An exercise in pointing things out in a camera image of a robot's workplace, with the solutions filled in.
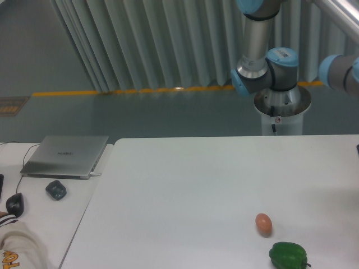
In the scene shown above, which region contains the black device at left edge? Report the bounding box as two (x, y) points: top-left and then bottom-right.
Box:
(0, 174), (4, 200)

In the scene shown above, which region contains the black computer mouse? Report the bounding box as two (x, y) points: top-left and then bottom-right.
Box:
(6, 193), (25, 217)

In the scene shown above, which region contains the green bell pepper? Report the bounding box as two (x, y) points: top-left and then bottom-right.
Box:
(269, 242), (311, 269)

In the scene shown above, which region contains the silver closed laptop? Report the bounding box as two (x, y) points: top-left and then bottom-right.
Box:
(21, 136), (109, 180)

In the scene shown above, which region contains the black power adapter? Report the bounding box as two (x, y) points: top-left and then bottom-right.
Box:
(45, 180), (67, 201)

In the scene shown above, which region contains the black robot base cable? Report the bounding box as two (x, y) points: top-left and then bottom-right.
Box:
(270, 105), (281, 136)

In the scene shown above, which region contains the black mouse cable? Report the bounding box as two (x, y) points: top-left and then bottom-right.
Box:
(0, 141), (42, 194)

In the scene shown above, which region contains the grey pleated curtain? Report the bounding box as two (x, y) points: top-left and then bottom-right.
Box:
(52, 1), (358, 93)

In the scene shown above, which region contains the cream sleeved forearm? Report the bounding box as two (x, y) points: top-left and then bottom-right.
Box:
(1, 212), (48, 268)

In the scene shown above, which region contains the brown egg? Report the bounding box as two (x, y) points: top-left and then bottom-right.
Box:
(255, 213), (273, 234)

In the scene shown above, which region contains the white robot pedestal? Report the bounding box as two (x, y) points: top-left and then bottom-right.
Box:
(254, 86), (311, 136)

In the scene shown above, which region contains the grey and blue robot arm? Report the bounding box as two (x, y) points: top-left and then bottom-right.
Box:
(231, 1), (358, 96)

